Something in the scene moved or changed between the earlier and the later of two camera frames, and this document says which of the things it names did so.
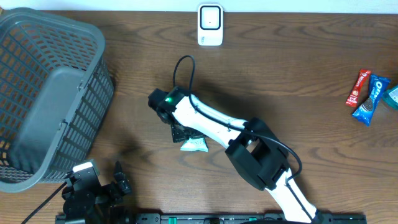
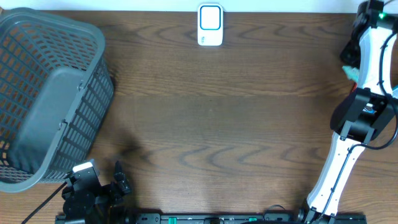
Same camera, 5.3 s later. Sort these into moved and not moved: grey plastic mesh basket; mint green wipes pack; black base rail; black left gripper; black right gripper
Moved: mint green wipes pack; black right gripper
Not moved: black left gripper; grey plastic mesh basket; black base rail
